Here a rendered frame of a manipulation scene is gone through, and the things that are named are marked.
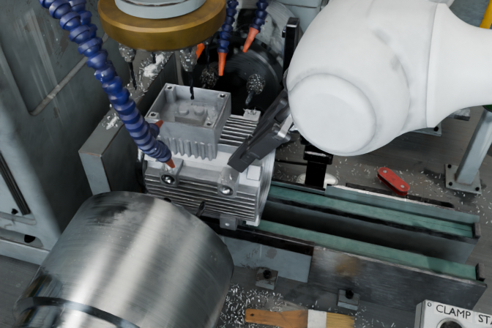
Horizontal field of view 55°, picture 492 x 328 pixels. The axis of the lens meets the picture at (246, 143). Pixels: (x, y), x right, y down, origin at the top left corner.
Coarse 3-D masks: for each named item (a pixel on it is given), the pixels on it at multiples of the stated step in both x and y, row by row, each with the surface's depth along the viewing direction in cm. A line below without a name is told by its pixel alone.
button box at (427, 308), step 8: (424, 304) 61; (432, 304) 61; (440, 304) 60; (416, 312) 64; (424, 312) 60; (432, 312) 60; (440, 312) 60; (448, 312) 60; (456, 312) 60; (464, 312) 60; (472, 312) 60; (416, 320) 64; (424, 320) 60; (432, 320) 60; (440, 320) 60; (448, 320) 59; (456, 320) 59; (464, 320) 59; (472, 320) 59; (480, 320) 59; (488, 320) 59
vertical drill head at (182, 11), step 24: (120, 0) 62; (144, 0) 61; (168, 0) 61; (192, 0) 62; (216, 0) 66; (120, 24) 61; (144, 24) 61; (168, 24) 61; (192, 24) 62; (216, 24) 65; (120, 48) 69; (144, 48) 62; (168, 48) 62; (192, 48) 66; (192, 96) 72
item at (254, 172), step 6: (144, 156) 80; (252, 168) 76; (258, 168) 76; (252, 174) 76; (258, 174) 76; (258, 180) 76; (258, 216) 84; (246, 222) 85; (252, 222) 85; (258, 222) 85
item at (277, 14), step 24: (240, 0) 103; (240, 24) 95; (264, 24) 97; (216, 48) 95; (240, 48) 94; (264, 48) 93; (192, 72) 101; (216, 72) 99; (240, 72) 98; (264, 72) 96; (240, 96) 102; (264, 96) 100
